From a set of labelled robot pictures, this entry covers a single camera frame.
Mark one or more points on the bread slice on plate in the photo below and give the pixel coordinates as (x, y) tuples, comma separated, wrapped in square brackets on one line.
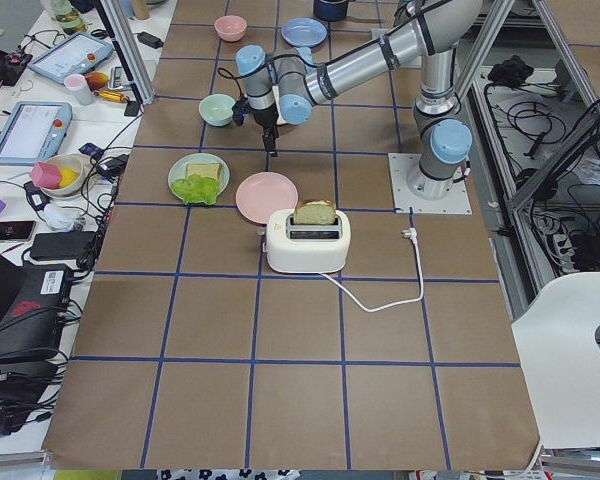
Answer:
[(196, 173)]

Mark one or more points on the green lettuce leaf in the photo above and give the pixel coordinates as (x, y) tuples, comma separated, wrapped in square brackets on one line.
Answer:
[(196, 189)]

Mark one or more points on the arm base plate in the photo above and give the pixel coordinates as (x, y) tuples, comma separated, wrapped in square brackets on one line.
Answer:
[(414, 192)]

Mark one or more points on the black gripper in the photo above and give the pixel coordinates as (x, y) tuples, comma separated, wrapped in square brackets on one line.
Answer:
[(264, 118)]

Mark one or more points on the teach pendant far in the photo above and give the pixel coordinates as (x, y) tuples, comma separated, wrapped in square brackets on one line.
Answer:
[(78, 54)]

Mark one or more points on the pink plate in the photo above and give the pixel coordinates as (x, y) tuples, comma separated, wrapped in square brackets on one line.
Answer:
[(262, 194)]

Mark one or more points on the smartphone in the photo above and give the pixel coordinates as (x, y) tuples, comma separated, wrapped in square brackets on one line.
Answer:
[(16, 230)]

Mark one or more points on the green plate with food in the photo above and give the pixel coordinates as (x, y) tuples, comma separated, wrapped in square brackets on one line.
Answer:
[(178, 170)]

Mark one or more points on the white chair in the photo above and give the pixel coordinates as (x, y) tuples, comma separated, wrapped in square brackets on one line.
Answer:
[(560, 359)]

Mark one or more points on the blue plate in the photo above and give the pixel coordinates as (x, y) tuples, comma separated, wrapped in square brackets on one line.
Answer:
[(304, 32)]

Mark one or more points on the teach pendant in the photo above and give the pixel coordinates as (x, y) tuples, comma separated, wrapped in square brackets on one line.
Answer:
[(78, 54), (34, 132)]

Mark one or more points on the teach pendant near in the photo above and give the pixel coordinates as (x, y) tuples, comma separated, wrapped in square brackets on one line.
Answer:
[(34, 132)]

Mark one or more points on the cream white toaster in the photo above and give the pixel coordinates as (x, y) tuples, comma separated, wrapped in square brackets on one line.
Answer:
[(306, 249)]

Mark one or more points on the mint green bowl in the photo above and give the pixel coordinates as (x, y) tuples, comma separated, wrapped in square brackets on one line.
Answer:
[(217, 109)]

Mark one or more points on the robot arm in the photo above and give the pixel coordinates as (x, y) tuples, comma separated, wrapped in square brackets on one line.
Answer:
[(285, 85)]

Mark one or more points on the dark blue saucepan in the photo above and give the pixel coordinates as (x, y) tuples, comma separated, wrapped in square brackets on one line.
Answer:
[(330, 10)]

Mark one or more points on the beige bowl with toys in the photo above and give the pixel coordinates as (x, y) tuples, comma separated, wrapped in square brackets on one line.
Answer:
[(61, 176)]

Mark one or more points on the pink bowl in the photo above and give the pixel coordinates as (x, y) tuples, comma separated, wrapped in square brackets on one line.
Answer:
[(230, 28)]

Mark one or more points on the bread slice in toaster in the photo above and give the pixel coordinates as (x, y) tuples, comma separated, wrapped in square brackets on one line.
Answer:
[(314, 212)]

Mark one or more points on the pink cup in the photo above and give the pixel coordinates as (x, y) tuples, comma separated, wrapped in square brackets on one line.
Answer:
[(79, 88)]

